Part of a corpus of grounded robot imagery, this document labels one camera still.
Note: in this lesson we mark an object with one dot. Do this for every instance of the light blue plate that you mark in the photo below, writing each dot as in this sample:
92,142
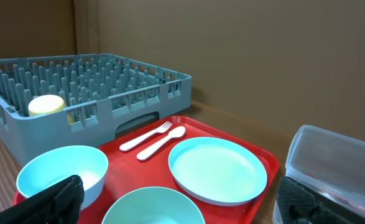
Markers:
217,171

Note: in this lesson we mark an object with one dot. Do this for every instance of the grey dishwasher rack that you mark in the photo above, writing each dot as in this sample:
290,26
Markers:
105,94

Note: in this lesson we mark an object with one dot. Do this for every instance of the white plastic fork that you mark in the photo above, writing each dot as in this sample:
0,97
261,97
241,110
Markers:
136,141

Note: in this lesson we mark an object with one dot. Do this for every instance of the white plastic spoon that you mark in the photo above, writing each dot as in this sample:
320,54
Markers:
149,151

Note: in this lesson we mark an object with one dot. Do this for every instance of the light blue bowl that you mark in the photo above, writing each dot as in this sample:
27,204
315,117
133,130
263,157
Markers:
51,167

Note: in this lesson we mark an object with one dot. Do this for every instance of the clear plastic bin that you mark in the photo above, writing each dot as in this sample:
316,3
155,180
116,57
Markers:
329,163

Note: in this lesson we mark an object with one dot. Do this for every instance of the yellow plastic cup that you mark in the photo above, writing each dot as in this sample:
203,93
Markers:
46,104

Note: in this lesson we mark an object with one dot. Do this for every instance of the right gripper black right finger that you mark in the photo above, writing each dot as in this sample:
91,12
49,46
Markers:
299,204

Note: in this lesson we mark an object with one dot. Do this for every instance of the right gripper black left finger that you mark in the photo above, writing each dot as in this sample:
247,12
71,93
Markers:
60,203

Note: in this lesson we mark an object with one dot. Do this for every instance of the green bowl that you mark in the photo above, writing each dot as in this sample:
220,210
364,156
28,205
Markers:
154,205

